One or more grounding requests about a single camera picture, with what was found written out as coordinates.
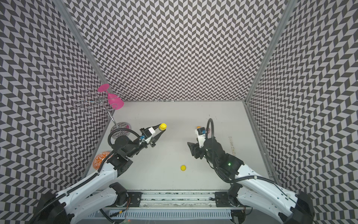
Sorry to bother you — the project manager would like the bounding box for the yellow paint jar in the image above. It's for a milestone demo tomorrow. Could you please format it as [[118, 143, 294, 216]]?
[[159, 123, 167, 131]]

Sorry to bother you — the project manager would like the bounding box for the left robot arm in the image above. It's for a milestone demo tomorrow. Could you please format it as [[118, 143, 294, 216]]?
[[29, 123, 167, 224]]

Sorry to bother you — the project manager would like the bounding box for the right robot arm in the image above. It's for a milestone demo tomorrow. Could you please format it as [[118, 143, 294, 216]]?
[[187, 119, 315, 224]]

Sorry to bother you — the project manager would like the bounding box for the pink plastic wine glass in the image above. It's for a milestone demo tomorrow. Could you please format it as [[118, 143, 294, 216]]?
[[98, 84, 124, 110]]

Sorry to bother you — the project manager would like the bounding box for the orange patterned plate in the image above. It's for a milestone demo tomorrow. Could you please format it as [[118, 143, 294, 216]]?
[[92, 151, 111, 170]]

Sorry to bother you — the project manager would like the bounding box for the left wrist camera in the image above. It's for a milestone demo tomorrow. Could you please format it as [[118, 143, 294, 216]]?
[[139, 128, 155, 144]]

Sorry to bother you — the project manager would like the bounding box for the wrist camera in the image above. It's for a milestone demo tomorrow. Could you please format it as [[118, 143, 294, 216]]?
[[196, 127, 207, 148], [139, 128, 155, 144]]

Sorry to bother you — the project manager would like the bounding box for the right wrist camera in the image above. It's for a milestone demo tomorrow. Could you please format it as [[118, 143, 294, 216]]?
[[196, 127, 207, 148]]

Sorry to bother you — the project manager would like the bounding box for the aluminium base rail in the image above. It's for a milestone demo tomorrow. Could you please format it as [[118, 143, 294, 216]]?
[[83, 190, 280, 211]]

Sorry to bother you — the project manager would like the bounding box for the chrome wire glass rack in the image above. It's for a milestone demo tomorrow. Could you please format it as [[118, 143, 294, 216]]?
[[72, 91, 131, 132]]

